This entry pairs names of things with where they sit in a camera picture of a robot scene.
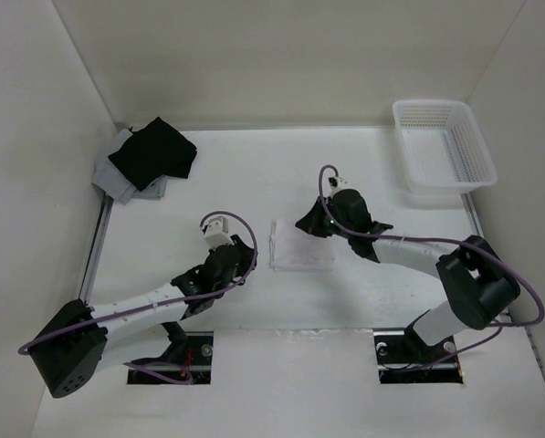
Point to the white tank top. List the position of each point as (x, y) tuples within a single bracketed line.
[(292, 250)]

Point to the left metal table rail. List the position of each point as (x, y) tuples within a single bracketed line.
[(93, 259)]

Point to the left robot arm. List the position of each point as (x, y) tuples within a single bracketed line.
[(81, 340)]

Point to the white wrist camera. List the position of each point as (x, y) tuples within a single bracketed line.
[(337, 184), (216, 232)]

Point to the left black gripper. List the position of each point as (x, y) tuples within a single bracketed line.
[(246, 256)]

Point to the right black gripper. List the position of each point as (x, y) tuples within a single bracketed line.
[(311, 223)]

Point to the folded black tank top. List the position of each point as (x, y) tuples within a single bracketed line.
[(156, 150)]

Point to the white plastic basket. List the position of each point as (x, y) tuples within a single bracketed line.
[(442, 148)]

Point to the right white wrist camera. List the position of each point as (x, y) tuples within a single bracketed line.
[(337, 184)]

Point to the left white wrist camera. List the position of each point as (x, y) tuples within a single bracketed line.
[(216, 232)]

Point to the folded grey tank top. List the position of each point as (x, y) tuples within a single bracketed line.
[(113, 183)]

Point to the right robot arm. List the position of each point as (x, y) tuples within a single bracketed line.
[(476, 289)]

